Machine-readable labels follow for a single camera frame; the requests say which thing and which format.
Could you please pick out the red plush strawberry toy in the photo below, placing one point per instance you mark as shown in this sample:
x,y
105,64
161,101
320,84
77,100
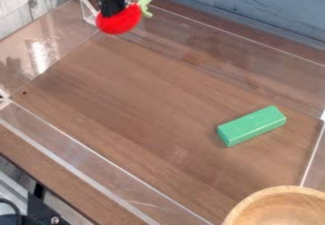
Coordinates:
x,y
126,20

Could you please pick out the green rectangular block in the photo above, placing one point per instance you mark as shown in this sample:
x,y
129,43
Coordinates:
x,y
251,125

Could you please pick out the wooden bowl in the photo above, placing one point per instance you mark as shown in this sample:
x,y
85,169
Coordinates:
x,y
283,205

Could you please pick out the black metal bracket with cable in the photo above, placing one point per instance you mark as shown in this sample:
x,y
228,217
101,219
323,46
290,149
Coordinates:
x,y
23,209

